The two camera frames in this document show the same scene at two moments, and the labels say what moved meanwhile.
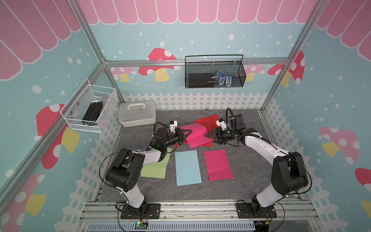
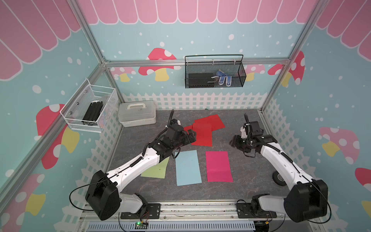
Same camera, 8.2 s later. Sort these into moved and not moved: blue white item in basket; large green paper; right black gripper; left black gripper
Moved: right black gripper
Not moved: large green paper; blue white item in basket; left black gripper
